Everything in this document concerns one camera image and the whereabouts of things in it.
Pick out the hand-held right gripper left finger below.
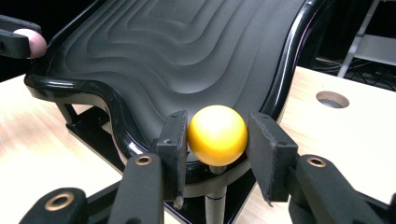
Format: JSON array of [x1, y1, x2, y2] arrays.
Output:
[[154, 110, 190, 210]]

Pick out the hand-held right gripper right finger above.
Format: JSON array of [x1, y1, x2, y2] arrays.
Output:
[[247, 111, 300, 207]]

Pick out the pink ball knob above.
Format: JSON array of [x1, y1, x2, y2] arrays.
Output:
[[13, 28, 49, 60]]

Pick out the yellow ball knob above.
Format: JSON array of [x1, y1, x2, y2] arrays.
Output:
[[186, 105, 249, 167]]

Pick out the black wavy tray stand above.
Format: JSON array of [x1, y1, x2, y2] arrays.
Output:
[[23, 0, 335, 224]]

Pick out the tangle of black floor cables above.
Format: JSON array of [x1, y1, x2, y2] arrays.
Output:
[[314, 57, 396, 91]]

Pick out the white metal table frame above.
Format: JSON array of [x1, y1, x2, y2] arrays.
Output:
[[337, 0, 396, 78]]

